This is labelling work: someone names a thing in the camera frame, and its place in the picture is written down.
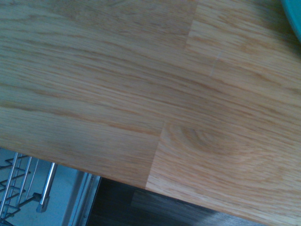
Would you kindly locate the stainless dishwasher door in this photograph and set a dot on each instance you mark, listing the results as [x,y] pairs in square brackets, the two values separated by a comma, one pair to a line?
[77,204]

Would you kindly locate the teal plastic plate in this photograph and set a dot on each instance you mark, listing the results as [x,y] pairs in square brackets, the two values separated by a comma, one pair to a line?
[296,14]

